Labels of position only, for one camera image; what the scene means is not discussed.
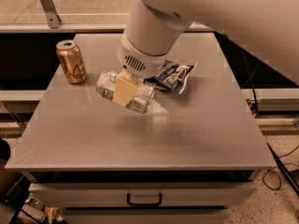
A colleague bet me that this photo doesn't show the blue chip bag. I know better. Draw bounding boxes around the blue chip bag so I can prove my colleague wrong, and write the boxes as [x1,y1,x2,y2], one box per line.
[145,60,198,94]

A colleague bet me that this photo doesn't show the silver 7up can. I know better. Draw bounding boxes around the silver 7up can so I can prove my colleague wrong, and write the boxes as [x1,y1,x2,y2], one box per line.
[96,71,155,114]

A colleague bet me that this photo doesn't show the black drawer handle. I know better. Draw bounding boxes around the black drawer handle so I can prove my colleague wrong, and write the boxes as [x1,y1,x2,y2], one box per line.
[126,193,163,207]

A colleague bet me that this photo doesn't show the left metal window bracket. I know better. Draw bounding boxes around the left metal window bracket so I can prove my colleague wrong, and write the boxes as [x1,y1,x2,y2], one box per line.
[39,0,61,29]

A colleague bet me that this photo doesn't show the gold soda can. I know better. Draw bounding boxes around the gold soda can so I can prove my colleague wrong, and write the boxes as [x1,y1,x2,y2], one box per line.
[56,39,87,84]

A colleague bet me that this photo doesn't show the grey drawer cabinet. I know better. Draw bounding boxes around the grey drawer cabinet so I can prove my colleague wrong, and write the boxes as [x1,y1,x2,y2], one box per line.
[28,171,260,224]

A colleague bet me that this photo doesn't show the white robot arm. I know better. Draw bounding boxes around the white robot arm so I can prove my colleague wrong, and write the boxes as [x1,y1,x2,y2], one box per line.
[113,0,299,106]

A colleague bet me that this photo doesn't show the black cable on wall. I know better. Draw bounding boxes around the black cable on wall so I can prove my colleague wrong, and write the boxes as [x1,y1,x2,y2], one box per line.
[239,47,260,115]

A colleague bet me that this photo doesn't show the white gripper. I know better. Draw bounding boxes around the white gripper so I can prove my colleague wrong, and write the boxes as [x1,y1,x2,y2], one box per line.
[113,34,166,107]

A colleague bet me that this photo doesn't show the clutter under table left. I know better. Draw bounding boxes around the clutter under table left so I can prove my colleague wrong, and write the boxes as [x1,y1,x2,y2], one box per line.
[0,138,68,224]

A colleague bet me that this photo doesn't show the black cable on floor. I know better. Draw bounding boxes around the black cable on floor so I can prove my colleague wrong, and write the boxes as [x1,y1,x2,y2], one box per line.
[262,143,299,198]

